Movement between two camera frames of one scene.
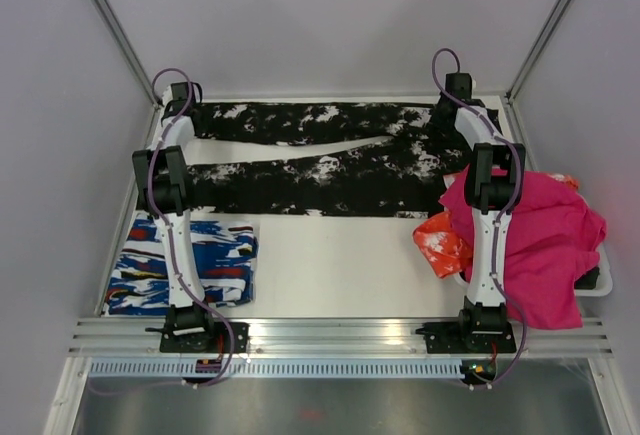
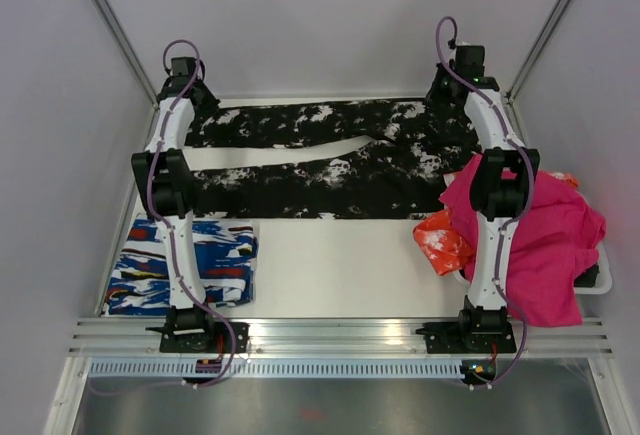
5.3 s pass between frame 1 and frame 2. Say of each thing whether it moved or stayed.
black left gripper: moved
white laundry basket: stayed
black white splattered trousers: stayed
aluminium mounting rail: stayed
